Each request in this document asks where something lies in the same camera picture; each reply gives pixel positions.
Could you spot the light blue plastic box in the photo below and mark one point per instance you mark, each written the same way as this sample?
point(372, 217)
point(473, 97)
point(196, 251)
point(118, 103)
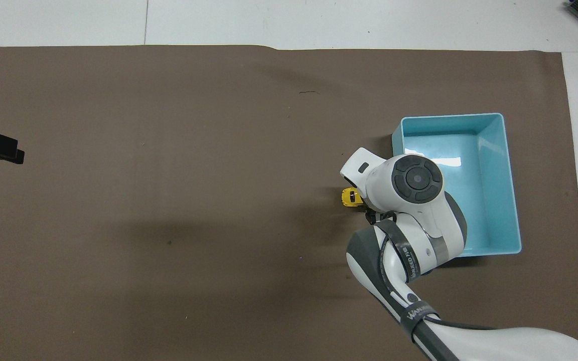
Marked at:
point(489, 200)

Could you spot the yellow toy beetle car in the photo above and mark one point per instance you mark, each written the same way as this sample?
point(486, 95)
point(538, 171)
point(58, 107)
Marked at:
point(349, 197)

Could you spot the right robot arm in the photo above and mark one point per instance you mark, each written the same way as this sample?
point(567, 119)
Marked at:
point(384, 190)

